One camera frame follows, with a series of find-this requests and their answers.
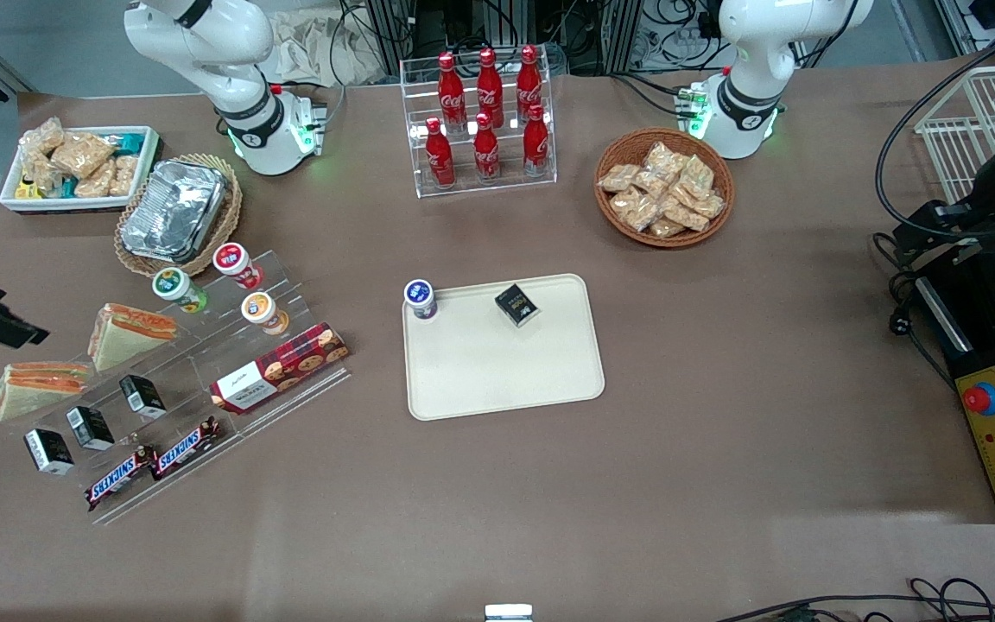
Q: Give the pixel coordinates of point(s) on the small black carton box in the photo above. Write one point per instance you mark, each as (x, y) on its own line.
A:
(142, 396)
(89, 427)
(48, 451)
(516, 305)

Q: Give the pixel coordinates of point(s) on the red lid yogurt cup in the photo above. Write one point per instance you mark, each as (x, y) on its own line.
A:
(235, 262)

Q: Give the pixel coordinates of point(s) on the teal snack packet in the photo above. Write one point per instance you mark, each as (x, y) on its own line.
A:
(128, 141)

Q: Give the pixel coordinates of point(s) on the clear acrylic bottle rack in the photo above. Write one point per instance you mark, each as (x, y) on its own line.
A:
(506, 183)

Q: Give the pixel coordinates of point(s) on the silver foil container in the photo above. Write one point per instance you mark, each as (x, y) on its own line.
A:
(174, 212)

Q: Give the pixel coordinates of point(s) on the beige plastic tray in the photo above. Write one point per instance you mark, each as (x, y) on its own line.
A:
(506, 371)

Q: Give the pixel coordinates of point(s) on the orange lid yogurt cup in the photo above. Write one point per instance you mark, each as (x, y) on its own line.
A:
(261, 309)

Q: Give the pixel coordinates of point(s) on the clear acrylic stepped stand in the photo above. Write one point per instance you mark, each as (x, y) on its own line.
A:
(204, 345)

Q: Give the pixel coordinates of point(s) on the oval tan wicker basket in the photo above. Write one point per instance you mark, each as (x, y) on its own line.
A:
(230, 216)

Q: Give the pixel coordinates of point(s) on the aluminium frame rack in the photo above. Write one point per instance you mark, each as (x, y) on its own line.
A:
(614, 34)

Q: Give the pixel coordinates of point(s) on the blue lid yogurt cup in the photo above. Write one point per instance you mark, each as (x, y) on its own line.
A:
(421, 299)

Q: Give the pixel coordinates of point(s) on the green lid yogurt cup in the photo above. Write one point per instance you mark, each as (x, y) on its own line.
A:
(176, 287)

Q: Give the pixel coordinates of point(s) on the red cola bottle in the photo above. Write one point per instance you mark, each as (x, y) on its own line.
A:
(440, 157)
(535, 142)
(489, 82)
(529, 79)
(486, 151)
(451, 86)

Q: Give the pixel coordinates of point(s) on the round brown wicker basket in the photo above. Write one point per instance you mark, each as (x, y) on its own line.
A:
(614, 220)

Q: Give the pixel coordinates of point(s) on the red plaid cookie box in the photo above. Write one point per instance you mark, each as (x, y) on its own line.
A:
(277, 370)

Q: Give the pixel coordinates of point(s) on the crumpled beige cloth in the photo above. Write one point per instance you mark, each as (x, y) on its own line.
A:
(307, 43)

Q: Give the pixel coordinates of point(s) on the triangle sandwich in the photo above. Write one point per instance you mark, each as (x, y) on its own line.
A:
(35, 396)
(128, 335)

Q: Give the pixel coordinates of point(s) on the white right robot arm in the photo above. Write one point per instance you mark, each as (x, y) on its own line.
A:
(238, 52)

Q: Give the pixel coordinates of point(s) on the snickers chocolate bar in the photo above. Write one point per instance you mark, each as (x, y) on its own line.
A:
(120, 478)
(186, 447)

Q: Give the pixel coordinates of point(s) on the white rectangular bin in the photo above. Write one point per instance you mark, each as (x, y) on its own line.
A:
(148, 164)

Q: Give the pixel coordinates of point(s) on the black equipment base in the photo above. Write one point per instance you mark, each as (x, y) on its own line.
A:
(972, 285)

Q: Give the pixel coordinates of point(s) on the clear wrapped snack packet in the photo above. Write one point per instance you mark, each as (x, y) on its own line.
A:
(41, 136)
(124, 174)
(667, 228)
(40, 174)
(697, 174)
(686, 214)
(636, 209)
(97, 181)
(81, 154)
(663, 159)
(710, 206)
(618, 178)

